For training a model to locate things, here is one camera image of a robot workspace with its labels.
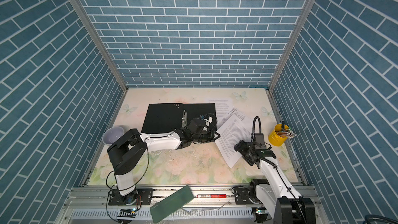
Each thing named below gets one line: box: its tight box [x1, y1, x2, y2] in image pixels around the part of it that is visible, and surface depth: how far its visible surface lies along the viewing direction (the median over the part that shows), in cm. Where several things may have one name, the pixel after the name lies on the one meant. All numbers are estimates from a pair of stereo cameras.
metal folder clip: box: [181, 109, 188, 129], surface depth 104 cm
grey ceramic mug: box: [102, 126, 125, 146], surface depth 91 cm
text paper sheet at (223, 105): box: [207, 98, 234, 122], surface depth 114 cm
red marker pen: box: [195, 193, 228, 199], surface depth 75 cm
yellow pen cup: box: [267, 123, 290, 147], surface depth 88 cm
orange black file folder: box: [140, 103, 217, 134], surface depth 108 cm
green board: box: [149, 185, 194, 224], surface depth 72 cm
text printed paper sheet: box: [214, 113, 252, 169], surface depth 92 cm
